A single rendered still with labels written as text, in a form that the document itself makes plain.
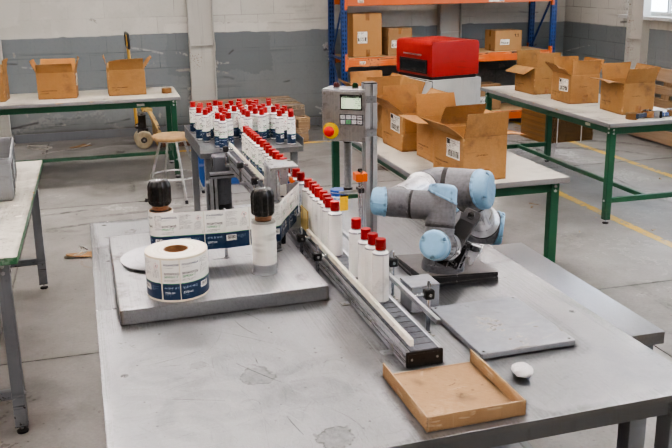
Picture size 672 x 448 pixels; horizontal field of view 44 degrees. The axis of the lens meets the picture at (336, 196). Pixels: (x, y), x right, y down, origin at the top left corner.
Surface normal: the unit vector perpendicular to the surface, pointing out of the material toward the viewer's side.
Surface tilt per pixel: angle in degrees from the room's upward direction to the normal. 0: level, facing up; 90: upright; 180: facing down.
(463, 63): 90
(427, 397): 0
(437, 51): 90
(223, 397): 0
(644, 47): 90
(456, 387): 0
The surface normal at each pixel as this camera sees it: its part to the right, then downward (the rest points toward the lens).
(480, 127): 0.36, 0.39
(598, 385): -0.01, -0.97
